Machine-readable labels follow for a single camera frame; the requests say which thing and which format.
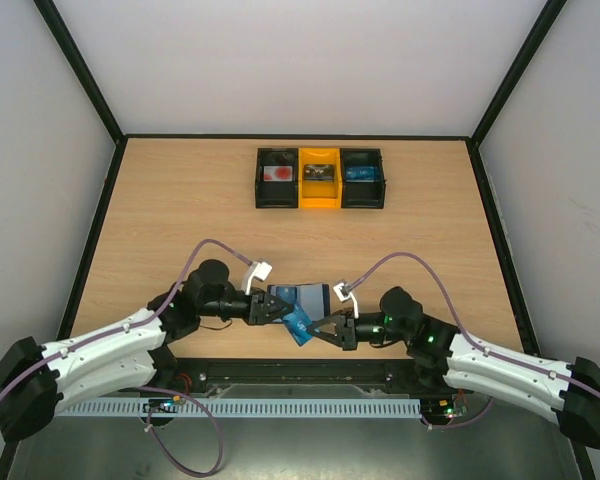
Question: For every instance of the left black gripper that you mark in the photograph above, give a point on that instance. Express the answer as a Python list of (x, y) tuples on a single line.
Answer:
[(258, 311)]

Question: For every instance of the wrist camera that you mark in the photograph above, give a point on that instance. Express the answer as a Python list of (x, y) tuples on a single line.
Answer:
[(258, 271), (345, 293)]

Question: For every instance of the black bin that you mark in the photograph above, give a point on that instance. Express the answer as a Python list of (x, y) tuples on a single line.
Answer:
[(363, 195), (276, 194)]

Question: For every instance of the red white card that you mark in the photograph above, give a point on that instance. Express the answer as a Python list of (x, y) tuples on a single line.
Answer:
[(277, 173)]

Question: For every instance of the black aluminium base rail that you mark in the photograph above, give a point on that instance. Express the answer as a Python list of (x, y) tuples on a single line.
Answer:
[(389, 376)]

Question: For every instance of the grey slotted cable duct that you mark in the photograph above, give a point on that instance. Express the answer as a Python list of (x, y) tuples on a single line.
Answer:
[(119, 407)]

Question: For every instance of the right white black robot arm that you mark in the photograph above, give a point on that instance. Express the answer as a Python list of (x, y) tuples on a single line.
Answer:
[(565, 394)]

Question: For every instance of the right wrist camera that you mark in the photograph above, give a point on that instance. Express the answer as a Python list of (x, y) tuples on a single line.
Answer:
[(345, 293)]

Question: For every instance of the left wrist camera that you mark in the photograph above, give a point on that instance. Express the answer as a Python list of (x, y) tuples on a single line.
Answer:
[(258, 271)]

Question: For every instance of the blue VIP card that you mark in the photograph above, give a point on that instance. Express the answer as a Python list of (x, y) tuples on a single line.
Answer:
[(297, 323)]

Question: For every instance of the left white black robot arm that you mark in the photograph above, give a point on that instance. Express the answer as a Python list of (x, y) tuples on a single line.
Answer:
[(39, 381)]

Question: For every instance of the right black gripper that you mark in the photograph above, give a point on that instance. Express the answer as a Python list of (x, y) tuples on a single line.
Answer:
[(349, 330)]

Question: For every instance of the right black bin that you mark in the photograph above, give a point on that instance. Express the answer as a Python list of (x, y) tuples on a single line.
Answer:
[(363, 195)]

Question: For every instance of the navy blue card holder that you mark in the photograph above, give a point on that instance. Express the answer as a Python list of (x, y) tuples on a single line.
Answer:
[(314, 298)]

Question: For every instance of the blue card in bin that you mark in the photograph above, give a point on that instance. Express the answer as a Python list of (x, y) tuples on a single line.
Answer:
[(361, 173)]

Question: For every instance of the yellow middle bin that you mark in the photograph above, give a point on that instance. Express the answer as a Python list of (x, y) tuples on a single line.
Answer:
[(320, 195)]

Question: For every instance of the left black bin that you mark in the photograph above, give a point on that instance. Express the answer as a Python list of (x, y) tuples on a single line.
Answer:
[(276, 194)]

